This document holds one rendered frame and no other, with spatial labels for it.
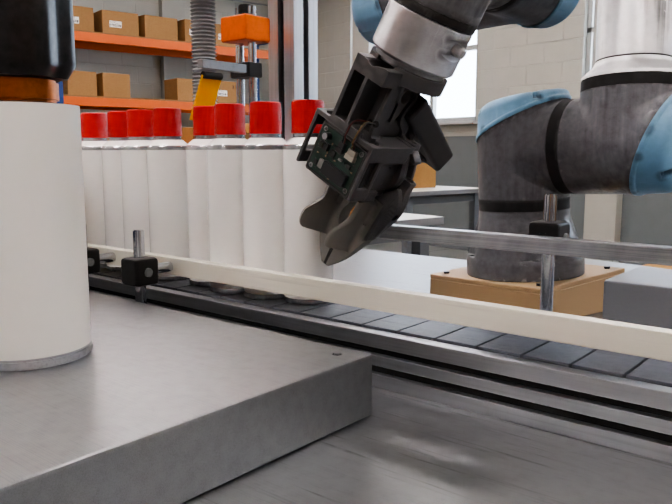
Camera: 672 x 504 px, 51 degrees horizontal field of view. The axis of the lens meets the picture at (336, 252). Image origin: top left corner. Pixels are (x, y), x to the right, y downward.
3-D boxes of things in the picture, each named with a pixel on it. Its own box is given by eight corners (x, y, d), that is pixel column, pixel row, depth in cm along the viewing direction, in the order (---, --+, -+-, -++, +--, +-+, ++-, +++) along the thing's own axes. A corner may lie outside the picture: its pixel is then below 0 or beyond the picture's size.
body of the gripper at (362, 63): (290, 164, 64) (342, 38, 59) (350, 163, 71) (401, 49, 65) (348, 210, 60) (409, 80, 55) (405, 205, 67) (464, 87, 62)
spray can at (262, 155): (236, 298, 75) (232, 100, 72) (253, 289, 80) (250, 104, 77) (284, 301, 74) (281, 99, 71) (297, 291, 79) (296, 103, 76)
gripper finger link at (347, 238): (294, 268, 68) (331, 185, 64) (334, 261, 72) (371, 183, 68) (315, 288, 66) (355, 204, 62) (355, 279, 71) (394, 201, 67)
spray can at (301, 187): (274, 299, 75) (271, 100, 72) (314, 293, 78) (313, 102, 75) (302, 307, 71) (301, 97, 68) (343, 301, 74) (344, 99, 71)
